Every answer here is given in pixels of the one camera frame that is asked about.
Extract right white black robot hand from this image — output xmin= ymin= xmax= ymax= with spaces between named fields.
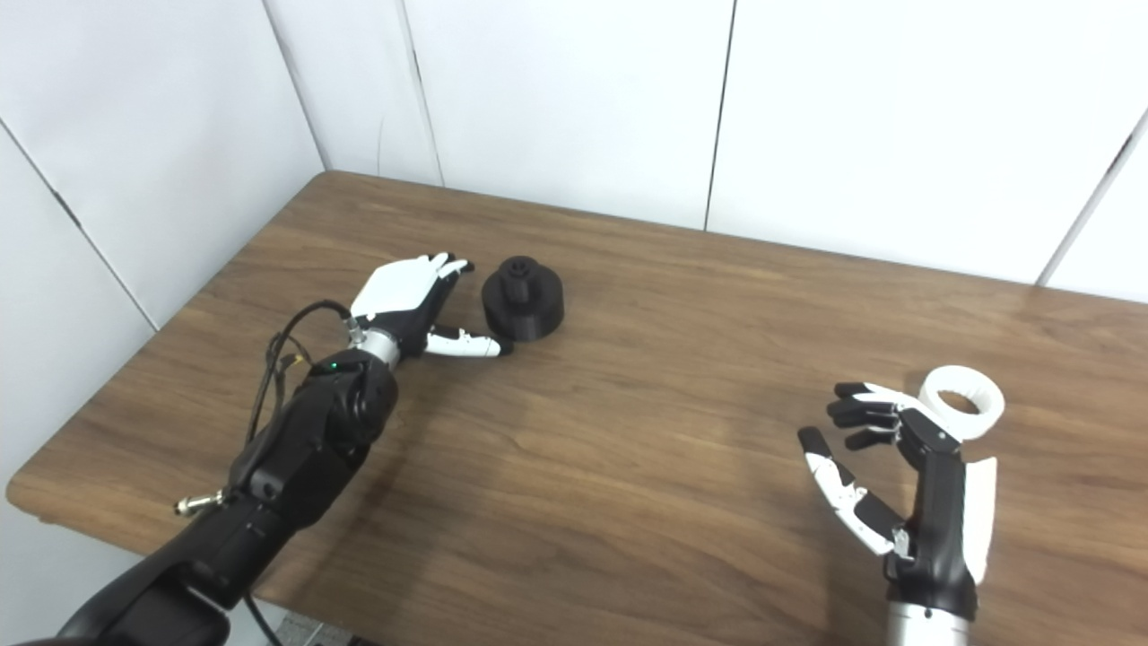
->
xmin=796 ymin=381 xmax=999 ymax=623

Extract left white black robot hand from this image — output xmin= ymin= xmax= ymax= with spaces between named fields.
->
xmin=348 ymin=253 xmax=514 ymax=360

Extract round black part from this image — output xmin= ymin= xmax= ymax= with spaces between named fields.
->
xmin=481 ymin=256 xmax=566 ymax=342

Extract white toothed ring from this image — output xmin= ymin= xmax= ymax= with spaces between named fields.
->
xmin=918 ymin=365 xmax=1006 ymax=442

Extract thin left wrist wires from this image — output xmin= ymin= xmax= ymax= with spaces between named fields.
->
xmin=274 ymin=352 xmax=317 ymax=409

